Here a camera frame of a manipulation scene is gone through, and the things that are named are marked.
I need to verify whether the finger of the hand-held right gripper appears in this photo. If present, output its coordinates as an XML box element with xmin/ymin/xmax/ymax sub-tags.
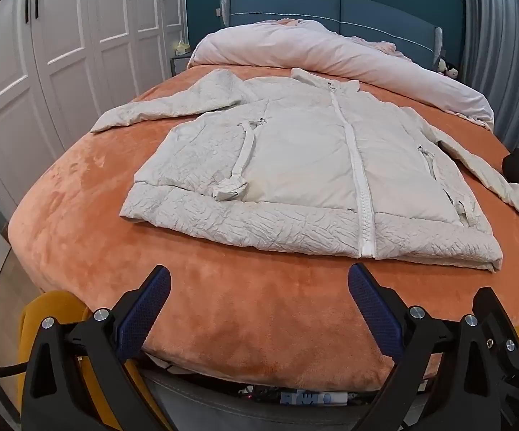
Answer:
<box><xmin>473</xmin><ymin>286</ymin><xmax>519</xmax><ymax>431</ymax></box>

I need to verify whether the white panelled wardrobe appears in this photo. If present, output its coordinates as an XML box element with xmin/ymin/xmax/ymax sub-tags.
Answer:
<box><xmin>0</xmin><ymin>0</ymin><xmax>188</xmax><ymax>225</ymax></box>

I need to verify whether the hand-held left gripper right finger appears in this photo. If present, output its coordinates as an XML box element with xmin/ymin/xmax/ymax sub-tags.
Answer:
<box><xmin>347</xmin><ymin>263</ymin><xmax>512</xmax><ymax>431</ymax></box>

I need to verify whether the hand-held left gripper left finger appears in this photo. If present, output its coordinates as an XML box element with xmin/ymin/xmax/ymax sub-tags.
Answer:
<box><xmin>20</xmin><ymin>264</ymin><xmax>173</xmax><ymax>431</ymax></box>

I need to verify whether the grey bed base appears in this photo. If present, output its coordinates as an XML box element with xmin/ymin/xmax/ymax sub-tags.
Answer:
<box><xmin>143</xmin><ymin>354</ymin><xmax>426</xmax><ymax>431</ymax></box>

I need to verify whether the dark nightstand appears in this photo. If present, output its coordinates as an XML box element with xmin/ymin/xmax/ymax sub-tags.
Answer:
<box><xmin>171</xmin><ymin>51</ymin><xmax>193</xmax><ymax>77</ymax></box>

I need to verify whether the blue upholstered headboard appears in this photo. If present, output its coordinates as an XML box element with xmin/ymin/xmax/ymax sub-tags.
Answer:
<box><xmin>218</xmin><ymin>0</ymin><xmax>444</xmax><ymax>70</ymax></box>

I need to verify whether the pink duvet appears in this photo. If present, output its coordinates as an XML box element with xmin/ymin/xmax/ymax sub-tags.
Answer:
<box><xmin>188</xmin><ymin>18</ymin><xmax>496</xmax><ymax>132</ymax></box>

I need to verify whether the grey curtain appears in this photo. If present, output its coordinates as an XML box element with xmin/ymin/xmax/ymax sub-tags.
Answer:
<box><xmin>459</xmin><ymin>0</ymin><xmax>519</xmax><ymax>153</ymax></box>

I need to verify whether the plush toy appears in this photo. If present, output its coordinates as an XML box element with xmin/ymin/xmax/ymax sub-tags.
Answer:
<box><xmin>437</xmin><ymin>57</ymin><xmax>460</xmax><ymax>79</ymax></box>

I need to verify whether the bed with orange blanket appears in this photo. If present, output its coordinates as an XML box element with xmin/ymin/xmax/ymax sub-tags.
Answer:
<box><xmin>7</xmin><ymin>65</ymin><xmax>519</xmax><ymax>391</ymax></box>

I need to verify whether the white puffer jacket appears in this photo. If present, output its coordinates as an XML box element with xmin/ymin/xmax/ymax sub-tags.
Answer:
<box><xmin>89</xmin><ymin>67</ymin><xmax>519</xmax><ymax>274</ymax></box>

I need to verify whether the white power strip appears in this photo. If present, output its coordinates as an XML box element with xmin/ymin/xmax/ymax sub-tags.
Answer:
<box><xmin>280</xmin><ymin>390</ymin><xmax>348</xmax><ymax>407</ymax></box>

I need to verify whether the yellow fabric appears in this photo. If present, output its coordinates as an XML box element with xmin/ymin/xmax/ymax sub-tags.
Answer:
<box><xmin>17</xmin><ymin>291</ymin><xmax>519</xmax><ymax>431</ymax></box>

